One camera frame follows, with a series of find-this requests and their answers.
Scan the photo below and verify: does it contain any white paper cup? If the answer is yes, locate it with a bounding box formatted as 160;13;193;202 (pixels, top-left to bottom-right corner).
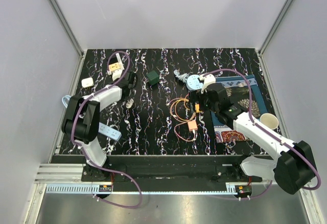
260;113;279;130

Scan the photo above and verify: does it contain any yellow charging cable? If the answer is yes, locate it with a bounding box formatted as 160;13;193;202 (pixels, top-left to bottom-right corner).
170;96;200;120

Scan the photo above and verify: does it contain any light blue power strip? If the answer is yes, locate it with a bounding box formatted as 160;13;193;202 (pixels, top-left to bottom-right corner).
99;122;122;141

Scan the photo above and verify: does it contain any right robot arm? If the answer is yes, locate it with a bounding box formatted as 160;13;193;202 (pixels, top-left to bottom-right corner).
189;83;321;194

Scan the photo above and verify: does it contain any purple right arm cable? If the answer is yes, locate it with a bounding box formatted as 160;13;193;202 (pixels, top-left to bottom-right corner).
204;68;321;200

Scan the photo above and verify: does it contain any dark floral square plate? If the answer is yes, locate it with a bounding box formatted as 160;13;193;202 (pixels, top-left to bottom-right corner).
226;87;261;118

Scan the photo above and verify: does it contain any light blue cable loop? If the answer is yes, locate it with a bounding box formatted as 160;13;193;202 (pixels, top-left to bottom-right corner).
61;94;72;110

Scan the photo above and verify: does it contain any light blue coiled cord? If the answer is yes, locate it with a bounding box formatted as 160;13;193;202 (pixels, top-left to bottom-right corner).
173;69;190;82

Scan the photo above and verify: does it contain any beige travel adapter cube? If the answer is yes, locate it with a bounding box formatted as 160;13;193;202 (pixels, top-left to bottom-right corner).
108;62;121;72

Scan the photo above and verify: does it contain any white cube socket adapter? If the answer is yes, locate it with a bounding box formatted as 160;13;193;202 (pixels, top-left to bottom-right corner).
112;70;123;81

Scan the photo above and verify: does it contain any pink USB charger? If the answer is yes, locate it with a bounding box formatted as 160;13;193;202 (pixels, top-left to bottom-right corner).
187;120;198;132

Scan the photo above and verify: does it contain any pink charging cable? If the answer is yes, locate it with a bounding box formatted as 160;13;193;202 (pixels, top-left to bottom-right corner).
171;98;199;142

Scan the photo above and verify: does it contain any aluminium frame post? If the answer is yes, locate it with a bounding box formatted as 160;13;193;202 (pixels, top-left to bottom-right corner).
38;0;86;58
258;0;295;55

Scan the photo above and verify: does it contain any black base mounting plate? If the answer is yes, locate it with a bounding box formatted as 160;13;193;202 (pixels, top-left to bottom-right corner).
50;155;264;184

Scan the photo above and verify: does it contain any white wall charger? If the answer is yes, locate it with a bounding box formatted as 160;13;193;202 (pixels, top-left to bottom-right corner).
81;77;94;88

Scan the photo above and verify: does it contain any yellow USB charger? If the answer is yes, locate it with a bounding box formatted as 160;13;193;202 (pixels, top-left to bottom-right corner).
194;103;202;113

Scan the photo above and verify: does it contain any round light blue socket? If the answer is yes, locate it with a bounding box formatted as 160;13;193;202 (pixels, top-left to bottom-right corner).
186;74;203;91

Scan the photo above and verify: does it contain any blue patterned placemat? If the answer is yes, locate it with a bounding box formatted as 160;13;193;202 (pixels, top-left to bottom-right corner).
211;74;267;143

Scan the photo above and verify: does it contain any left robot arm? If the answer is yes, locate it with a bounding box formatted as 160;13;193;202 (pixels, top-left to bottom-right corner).
61;72;137;181

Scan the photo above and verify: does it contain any white multicolour power strip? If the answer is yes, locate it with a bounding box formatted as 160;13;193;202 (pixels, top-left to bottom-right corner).
107;53;125;82

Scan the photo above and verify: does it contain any aluminium frame post left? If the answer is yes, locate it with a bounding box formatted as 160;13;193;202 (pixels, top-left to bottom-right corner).
38;0;86;58

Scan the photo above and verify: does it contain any aluminium frame post right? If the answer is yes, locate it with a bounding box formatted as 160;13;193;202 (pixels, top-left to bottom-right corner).
258;0;295;55

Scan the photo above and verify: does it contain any green cube socket adapter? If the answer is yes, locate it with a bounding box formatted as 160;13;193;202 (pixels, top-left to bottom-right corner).
146;70;160;86

